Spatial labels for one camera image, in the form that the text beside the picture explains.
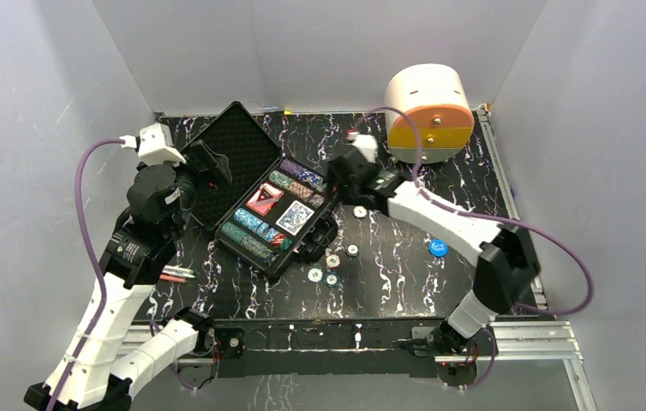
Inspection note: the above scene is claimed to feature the white poker chip one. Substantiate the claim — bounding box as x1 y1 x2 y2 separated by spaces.
353 205 368 219

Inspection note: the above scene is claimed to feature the red playing card deck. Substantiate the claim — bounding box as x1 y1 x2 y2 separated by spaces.
245 182 284 216

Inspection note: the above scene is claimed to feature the blue playing card deck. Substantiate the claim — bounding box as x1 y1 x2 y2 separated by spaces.
276 200 314 236

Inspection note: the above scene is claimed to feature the red white chip hundred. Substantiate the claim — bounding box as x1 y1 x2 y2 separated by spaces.
326 254 341 270

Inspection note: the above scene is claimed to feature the light blue chip ten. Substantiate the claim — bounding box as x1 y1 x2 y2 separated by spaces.
307 267 324 283

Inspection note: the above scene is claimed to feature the blue round button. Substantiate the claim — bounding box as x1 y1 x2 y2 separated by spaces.
428 239 449 258

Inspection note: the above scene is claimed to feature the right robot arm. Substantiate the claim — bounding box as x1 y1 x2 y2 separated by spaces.
326 146 541 354

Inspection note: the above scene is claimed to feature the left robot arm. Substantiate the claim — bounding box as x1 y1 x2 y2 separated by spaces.
24 141 231 410

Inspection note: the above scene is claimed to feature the black poker set case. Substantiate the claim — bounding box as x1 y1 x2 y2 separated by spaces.
193 102 338 280

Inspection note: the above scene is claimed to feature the green capped marker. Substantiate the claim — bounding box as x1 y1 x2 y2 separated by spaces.
162 265 196 279

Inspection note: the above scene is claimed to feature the red marker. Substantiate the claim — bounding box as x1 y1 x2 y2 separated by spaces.
159 274 187 283

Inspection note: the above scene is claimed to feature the white round drawer cabinet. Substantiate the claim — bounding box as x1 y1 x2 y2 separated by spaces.
384 63 475 164

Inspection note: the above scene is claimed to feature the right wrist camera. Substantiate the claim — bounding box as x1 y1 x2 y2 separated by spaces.
346 131 379 164

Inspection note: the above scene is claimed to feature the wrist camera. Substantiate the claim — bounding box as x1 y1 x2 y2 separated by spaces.
346 131 379 164
120 122 186 166

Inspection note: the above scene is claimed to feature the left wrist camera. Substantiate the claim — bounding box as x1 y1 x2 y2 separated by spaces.
120 122 186 166

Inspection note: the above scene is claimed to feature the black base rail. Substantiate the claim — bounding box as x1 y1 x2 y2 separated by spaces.
214 317 442 378

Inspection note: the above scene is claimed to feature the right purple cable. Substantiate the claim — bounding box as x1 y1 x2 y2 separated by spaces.
354 107 595 392

